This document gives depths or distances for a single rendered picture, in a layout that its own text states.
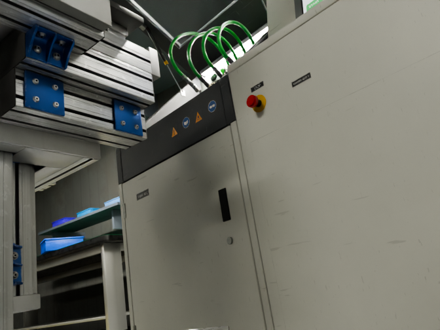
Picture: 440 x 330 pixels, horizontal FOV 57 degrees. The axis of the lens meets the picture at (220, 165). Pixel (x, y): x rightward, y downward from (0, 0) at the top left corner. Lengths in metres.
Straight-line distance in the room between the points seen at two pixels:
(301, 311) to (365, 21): 0.72
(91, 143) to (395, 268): 0.78
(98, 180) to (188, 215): 4.49
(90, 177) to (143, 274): 4.46
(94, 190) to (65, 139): 4.80
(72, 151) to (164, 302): 0.67
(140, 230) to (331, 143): 0.86
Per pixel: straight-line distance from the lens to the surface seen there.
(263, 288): 1.16
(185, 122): 1.43
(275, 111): 1.15
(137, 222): 1.62
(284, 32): 1.21
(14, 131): 1.01
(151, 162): 1.57
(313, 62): 1.12
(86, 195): 6.02
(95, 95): 1.06
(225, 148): 1.26
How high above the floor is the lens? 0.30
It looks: 17 degrees up
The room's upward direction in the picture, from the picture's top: 9 degrees counter-clockwise
